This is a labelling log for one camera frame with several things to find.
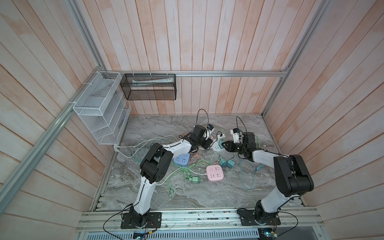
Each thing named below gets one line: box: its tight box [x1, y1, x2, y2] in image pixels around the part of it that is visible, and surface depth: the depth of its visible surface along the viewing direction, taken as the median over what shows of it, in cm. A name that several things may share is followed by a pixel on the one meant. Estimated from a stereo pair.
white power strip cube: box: [211, 133, 226, 153], surface depth 100 cm
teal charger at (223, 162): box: [219, 158, 228, 168], surface depth 92 cm
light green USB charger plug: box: [189, 176, 201, 184], surface depth 85 cm
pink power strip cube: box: [206, 164, 224, 182], surface depth 89 cm
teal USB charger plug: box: [226, 158, 236, 169], surface depth 93 cm
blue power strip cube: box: [173, 153, 191, 167], surface depth 94 cm
